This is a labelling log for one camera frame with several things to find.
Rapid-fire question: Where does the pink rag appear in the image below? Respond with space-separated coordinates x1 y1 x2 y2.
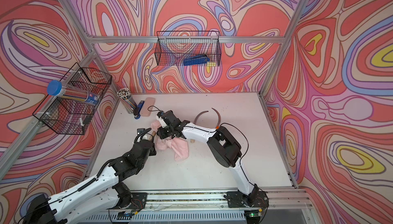
150 121 189 162

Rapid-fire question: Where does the blue tool in basket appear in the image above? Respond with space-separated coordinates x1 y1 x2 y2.
183 55 210 66

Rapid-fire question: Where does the aluminium rail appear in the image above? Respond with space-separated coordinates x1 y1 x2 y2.
83 188 321 224

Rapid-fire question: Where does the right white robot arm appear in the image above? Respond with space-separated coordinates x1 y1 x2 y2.
156 110 259 198

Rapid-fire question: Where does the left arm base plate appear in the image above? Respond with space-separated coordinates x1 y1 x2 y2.
111 192 147 211

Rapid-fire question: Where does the cup of pencils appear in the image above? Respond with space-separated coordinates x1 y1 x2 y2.
117 88 137 114

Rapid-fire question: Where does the black wire basket back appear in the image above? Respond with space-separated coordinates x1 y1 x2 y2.
155 30 222 66

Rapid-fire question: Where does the yellow item in basket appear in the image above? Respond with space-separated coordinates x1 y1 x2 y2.
206 61 217 67

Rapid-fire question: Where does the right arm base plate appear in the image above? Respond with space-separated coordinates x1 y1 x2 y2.
224 191 269 209

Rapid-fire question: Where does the pink case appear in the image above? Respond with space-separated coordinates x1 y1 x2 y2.
140 97 156 117

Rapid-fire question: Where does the blue stapler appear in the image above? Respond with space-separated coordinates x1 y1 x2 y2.
133 101 145 120

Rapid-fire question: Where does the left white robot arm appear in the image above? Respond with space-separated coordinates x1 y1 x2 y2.
19 140 157 224

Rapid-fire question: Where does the orange handled sickle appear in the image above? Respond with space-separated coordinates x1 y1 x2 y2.
211 108 221 129

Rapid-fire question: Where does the black wire basket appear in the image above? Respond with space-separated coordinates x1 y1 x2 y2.
33 63 112 135
155 30 222 66

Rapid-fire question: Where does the clear tube blue cap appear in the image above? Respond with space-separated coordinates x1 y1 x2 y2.
47 80 99 106

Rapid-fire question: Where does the black wire basket left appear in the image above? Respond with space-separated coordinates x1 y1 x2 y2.
33 63 112 135

